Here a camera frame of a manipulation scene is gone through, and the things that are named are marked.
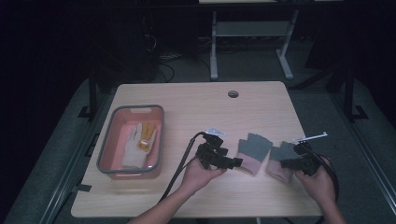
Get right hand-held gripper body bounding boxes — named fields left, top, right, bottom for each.
left=292, top=132, right=329, bottom=177

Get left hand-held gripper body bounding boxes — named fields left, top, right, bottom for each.
left=196, top=128, right=226, bottom=171

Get grey and pink fingerless glove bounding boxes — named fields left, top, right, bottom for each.
left=265, top=140, right=307, bottom=184
left=236, top=133, right=274, bottom=176

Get beige glove with bear face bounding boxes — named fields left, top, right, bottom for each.
left=129, top=121, right=159, bottom=169

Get beige glove with orange fingers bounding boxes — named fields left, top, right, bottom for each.
left=120, top=124, right=141, bottom=169

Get pink basin with grey rim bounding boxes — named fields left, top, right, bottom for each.
left=96, top=105, right=165, bottom=181

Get person's left hand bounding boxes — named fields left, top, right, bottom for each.
left=181, top=158, right=227, bottom=196

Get person's right hand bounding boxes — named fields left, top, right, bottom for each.
left=294, top=155, right=338, bottom=208

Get black metal stand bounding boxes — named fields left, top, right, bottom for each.
left=343, top=66, right=370, bottom=121
left=78, top=69, right=99, bottom=120

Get left hand-held gripper black cable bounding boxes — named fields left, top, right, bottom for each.
left=158, top=131, right=208, bottom=203

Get hand-held gripper black cable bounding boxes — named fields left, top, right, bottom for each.
left=158, top=131, right=208, bottom=203
left=309, top=151, right=341, bottom=203

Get right hand-held gripper black cable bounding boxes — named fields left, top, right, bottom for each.
left=309, top=151, right=341, bottom=203

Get aluminium floor rail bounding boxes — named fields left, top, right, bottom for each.
left=39, top=92, right=110, bottom=224
left=329, top=92, right=396, bottom=216

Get cables on floor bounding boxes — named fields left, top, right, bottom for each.
left=157, top=53, right=183, bottom=84

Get white metal desk frame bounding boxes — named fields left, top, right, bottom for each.
left=199, top=0, right=344, bottom=81

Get grey strap tab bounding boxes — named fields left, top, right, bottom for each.
left=70, top=184, right=93, bottom=193

